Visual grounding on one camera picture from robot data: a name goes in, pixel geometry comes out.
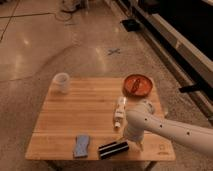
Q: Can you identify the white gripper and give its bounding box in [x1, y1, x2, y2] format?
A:
[123, 121, 144, 151]

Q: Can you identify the black striped eraser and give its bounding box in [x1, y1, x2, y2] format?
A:
[98, 141, 129, 159]

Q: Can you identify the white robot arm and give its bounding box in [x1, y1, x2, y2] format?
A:
[123, 100, 213, 157]

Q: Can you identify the white tube bottle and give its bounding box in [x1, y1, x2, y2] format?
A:
[114, 97, 127, 128]

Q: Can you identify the blue sponge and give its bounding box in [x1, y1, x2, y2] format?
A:
[73, 135, 90, 158]

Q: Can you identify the wooden folding table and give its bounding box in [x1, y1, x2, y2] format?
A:
[25, 77, 176, 163]

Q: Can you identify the black floor box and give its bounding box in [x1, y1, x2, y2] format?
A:
[121, 19, 140, 32]

